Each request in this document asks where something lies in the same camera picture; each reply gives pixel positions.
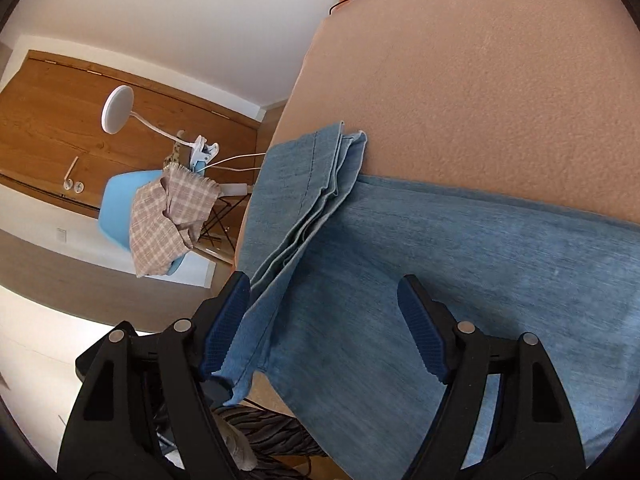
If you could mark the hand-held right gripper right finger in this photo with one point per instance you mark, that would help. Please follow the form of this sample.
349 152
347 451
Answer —
425 335

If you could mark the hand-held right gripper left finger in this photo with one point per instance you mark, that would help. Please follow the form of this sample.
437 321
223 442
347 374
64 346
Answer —
225 325

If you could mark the light blue denim pants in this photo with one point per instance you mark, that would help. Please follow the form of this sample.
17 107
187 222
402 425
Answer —
450 240

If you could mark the beige checked cloth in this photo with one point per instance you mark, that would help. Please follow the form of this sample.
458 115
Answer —
155 230

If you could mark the person's dark patterned clothing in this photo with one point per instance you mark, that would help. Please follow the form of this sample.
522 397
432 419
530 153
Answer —
270 435

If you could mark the light blue chair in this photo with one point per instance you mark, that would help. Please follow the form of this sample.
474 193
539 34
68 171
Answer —
117 200

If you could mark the white clip lamp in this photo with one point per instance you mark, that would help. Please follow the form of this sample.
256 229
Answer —
117 110

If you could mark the wooden door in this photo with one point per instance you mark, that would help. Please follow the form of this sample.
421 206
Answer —
50 110

